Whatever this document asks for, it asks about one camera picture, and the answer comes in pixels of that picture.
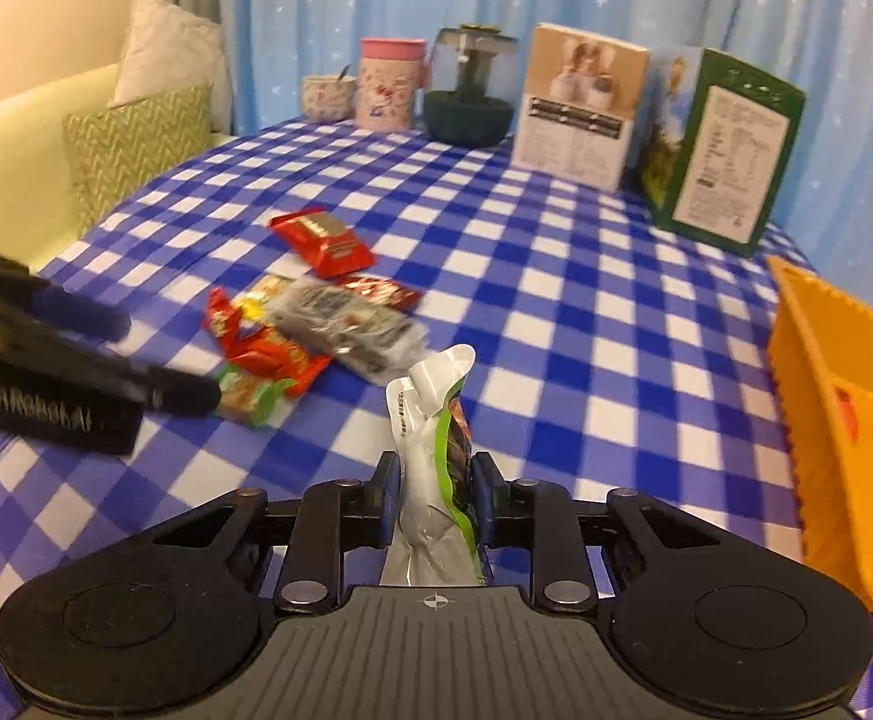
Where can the small floral cup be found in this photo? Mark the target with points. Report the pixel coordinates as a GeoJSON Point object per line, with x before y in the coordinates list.
{"type": "Point", "coordinates": [327, 101]}

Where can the white green snack packet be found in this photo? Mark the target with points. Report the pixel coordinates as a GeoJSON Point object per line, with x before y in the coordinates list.
{"type": "Point", "coordinates": [425, 420]}

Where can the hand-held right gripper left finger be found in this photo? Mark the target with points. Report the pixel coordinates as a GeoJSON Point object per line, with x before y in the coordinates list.
{"type": "Point", "coordinates": [387, 496]}

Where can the white cardboard box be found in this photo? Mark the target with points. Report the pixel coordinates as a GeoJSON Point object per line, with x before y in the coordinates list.
{"type": "Point", "coordinates": [579, 112]}

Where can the green cardboard box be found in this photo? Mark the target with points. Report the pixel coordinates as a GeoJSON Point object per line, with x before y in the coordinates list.
{"type": "Point", "coordinates": [729, 157]}

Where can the white pillow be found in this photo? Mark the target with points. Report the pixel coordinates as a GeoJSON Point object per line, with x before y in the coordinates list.
{"type": "Point", "coordinates": [170, 52]}

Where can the pale yellow snack packet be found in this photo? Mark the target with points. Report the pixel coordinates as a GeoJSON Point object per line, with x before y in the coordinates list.
{"type": "Point", "coordinates": [267, 292]}

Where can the green patterned pillow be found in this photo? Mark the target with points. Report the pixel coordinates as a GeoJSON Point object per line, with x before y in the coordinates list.
{"type": "Point", "coordinates": [136, 150]}

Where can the silver grey snack packet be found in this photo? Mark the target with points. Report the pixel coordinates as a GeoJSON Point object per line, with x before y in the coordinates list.
{"type": "Point", "coordinates": [339, 322]}

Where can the cream sofa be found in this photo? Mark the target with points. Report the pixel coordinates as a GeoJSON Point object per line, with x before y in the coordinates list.
{"type": "Point", "coordinates": [9, 165]}

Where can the orange plastic basket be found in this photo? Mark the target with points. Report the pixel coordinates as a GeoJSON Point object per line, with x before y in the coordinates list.
{"type": "Point", "coordinates": [849, 427]}

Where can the red packet with brown label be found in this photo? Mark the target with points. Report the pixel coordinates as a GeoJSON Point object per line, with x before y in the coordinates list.
{"type": "Point", "coordinates": [324, 240]}

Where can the pink cartoon cup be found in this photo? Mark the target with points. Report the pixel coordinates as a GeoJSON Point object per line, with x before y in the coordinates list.
{"type": "Point", "coordinates": [387, 90]}

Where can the red orange snack packet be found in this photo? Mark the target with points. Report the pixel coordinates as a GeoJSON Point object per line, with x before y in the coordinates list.
{"type": "Point", "coordinates": [271, 356]}

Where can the glass jar with dark green base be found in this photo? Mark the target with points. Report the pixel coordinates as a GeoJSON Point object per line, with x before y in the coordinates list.
{"type": "Point", "coordinates": [470, 116]}

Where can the blue white checked tablecloth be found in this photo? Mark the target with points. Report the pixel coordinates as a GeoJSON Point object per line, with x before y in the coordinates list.
{"type": "Point", "coordinates": [556, 300]}

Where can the dark red snack packet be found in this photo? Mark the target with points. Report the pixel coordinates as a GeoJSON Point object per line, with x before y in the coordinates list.
{"type": "Point", "coordinates": [387, 291]}

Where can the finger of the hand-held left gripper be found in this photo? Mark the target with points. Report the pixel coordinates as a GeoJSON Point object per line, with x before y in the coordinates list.
{"type": "Point", "coordinates": [181, 392]}
{"type": "Point", "coordinates": [84, 315]}

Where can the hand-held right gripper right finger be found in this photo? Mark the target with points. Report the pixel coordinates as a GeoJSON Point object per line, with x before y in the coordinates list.
{"type": "Point", "coordinates": [481, 499]}

